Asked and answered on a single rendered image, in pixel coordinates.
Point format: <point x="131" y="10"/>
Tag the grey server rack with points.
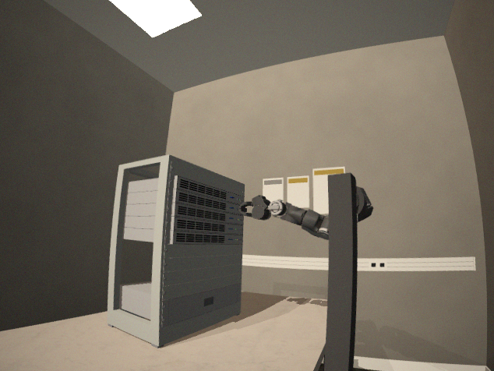
<point x="194" y="285"/>

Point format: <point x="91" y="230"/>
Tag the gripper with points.
<point x="260" y="208"/>

